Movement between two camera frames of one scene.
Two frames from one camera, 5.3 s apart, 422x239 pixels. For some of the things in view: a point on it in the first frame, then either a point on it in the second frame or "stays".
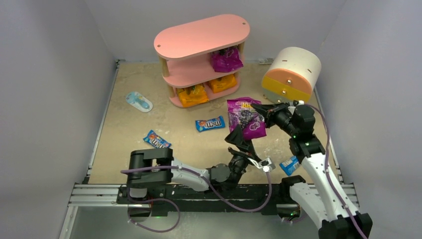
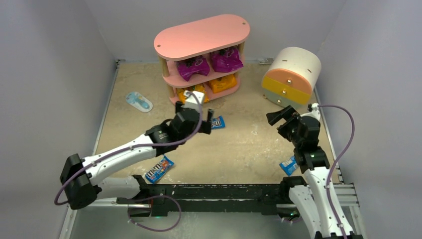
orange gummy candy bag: (192, 95) stays
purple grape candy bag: (253, 121) → (188, 67)
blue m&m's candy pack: (214, 123) stays
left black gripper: (244, 149) → (196, 120)
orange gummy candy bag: (223, 83) stays
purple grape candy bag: (227, 59) stays
